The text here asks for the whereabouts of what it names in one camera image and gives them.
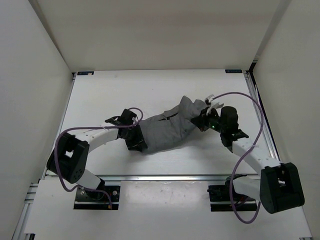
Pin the left aluminium frame rail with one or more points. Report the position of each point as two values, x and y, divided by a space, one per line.
30 143

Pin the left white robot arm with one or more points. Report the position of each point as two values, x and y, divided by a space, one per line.
70 153

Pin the grey pleated skirt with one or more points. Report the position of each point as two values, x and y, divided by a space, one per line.
166 130

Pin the aluminium front rail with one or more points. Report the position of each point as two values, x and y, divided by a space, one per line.
164 178

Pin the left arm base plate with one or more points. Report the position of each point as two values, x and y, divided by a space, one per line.
89 200

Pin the right blue label sticker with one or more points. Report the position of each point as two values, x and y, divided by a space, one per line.
233 71

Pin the right aluminium side rail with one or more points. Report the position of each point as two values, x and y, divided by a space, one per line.
266 132

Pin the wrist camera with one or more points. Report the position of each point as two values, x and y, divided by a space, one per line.
135 121
212 104

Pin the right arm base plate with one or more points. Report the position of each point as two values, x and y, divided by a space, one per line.
219 197

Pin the left blue label sticker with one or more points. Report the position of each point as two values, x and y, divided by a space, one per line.
85 73

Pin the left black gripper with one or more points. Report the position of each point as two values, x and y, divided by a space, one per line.
139 139

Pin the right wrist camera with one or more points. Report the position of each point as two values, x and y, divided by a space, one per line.
212 104

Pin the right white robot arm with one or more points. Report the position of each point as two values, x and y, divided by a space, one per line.
279 186

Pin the blue label sticker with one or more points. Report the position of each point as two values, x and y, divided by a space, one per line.
85 73
233 71

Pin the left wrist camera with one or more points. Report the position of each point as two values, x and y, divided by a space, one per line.
135 121

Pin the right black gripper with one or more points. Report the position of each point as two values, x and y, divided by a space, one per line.
201 120

